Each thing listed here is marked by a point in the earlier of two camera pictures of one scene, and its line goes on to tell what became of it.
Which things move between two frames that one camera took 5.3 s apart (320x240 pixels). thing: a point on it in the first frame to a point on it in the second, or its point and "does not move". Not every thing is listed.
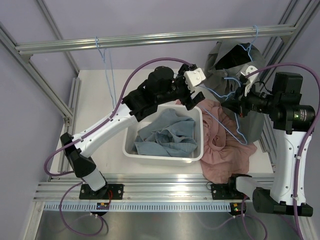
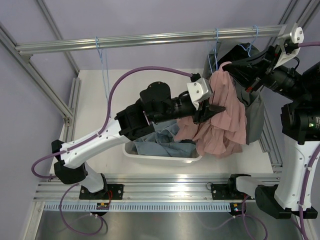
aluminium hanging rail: [153, 41] does not move
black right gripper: [239, 103] to [260, 67]
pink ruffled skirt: [226, 154] to [223, 135]
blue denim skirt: [171, 134] does not move
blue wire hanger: [241, 140] to [215, 54]
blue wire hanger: [249, 47] does not move
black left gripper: [180, 77] to [203, 111]
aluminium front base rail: [137, 188] does not move
